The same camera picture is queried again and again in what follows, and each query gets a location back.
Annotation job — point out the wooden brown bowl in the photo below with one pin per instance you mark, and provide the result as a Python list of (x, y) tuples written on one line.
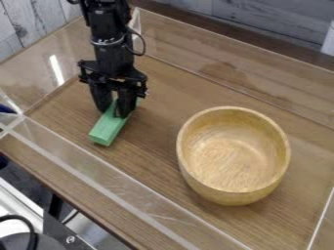
[(235, 155)]

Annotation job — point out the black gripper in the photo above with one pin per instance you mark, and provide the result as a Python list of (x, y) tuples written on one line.
[(112, 72)]

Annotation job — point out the blue object at left edge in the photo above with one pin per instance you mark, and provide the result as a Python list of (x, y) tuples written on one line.
[(6, 109)]

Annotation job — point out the black table leg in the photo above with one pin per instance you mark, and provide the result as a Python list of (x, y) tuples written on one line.
[(56, 206)]

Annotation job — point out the black metal bracket with screw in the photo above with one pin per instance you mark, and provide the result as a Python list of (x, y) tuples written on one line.
[(61, 238)]

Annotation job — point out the green rectangular block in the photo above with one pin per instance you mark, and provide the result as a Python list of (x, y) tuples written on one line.
[(108, 127)]

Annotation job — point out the clear acrylic enclosure wall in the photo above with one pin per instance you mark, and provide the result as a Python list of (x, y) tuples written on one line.
[(128, 185)]

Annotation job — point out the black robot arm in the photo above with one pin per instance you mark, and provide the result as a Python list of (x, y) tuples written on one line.
[(109, 17)]

